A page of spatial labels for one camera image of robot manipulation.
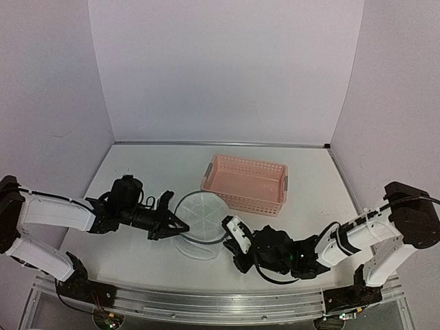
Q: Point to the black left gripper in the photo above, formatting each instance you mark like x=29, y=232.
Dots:
x=161, y=228

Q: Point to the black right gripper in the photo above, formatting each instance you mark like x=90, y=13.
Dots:
x=244, y=265

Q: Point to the white mesh laundry bag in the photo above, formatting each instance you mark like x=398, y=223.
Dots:
x=203, y=212

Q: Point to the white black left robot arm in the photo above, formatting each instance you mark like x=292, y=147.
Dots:
x=24, y=209

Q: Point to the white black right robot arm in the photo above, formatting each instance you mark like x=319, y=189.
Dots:
x=407, y=221

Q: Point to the pink perforated plastic basket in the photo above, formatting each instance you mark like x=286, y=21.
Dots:
x=248, y=185

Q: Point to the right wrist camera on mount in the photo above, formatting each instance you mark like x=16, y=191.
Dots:
x=267, y=244

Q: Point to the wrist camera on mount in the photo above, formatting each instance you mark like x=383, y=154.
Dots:
x=267, y=244
x=127, y=194

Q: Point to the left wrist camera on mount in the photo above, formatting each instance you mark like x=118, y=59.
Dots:
x=127, y=194

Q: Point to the aluminium rail at table back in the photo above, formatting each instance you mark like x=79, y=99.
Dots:
x=215, y=143

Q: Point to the aluminium front rail frame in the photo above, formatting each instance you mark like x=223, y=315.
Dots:
x=235, y=309

